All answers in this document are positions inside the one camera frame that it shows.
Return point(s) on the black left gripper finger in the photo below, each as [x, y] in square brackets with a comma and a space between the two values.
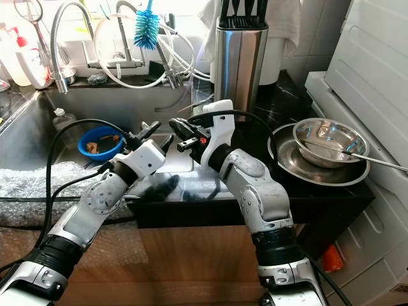
[151, 129]
[138, 129]

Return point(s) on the blue bottle brush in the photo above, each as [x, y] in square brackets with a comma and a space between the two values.
[146, 30]

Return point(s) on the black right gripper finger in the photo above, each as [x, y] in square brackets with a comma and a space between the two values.
[180, 125]
[189, 136]

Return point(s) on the white ribbed appliance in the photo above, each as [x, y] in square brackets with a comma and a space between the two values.
[370, 51]

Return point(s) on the blue plastic bowl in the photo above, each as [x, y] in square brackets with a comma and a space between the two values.
[109, 132]

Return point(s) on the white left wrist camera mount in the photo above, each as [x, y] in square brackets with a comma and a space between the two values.
[146, 158]

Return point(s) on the thin brown stick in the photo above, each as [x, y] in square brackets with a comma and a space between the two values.
[199, 103]

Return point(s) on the flexible spring neck faucet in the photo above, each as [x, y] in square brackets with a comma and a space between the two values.
[57, 51]

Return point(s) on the stainless steel bowl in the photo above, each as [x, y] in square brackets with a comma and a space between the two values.
[331, 134]

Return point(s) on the white cylindrical container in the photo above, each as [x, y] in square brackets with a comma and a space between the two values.
[274, 60]

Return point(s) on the translucent plastic bottle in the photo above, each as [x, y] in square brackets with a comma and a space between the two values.
[13, 64]

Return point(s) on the shallow stainless steel plate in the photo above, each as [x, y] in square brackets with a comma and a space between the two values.
[284, 159]

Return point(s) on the long thin steel utensil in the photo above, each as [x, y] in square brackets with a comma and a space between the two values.
[376, 162]

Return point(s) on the brown wooden cabinet front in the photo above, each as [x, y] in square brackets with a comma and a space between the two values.
[197, 268]

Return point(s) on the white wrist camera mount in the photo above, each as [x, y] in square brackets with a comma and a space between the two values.
[220, 124]
[146, 158]

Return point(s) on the round metal mesh strainer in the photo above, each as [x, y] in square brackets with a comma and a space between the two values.
[40, 38]

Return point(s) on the small clear capped bottle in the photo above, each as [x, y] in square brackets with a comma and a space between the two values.
[65, 126]

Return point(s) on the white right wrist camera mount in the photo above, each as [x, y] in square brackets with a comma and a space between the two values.
[220, 124]

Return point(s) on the stainless steel knife block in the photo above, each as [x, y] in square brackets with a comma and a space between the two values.
[241, 67]

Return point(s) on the small orange object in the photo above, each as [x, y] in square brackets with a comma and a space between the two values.
[333, 258]

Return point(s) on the chrome arched faucet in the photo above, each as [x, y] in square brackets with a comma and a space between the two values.
[122, 48]

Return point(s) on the dark scouring pad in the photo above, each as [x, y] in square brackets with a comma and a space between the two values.
[96, 80]

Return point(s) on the small steel cup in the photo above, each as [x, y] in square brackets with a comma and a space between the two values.
[64, 75]

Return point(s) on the white draped cloth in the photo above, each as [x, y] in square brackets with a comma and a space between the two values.
[207, 19]

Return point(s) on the white bottle red pump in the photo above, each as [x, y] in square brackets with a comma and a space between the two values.
[37, 67]

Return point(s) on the clear bubble wrap sheet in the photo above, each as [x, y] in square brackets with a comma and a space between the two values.
[32, 182]

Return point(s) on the stainless steel sink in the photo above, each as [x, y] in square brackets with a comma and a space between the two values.
[32, 134]

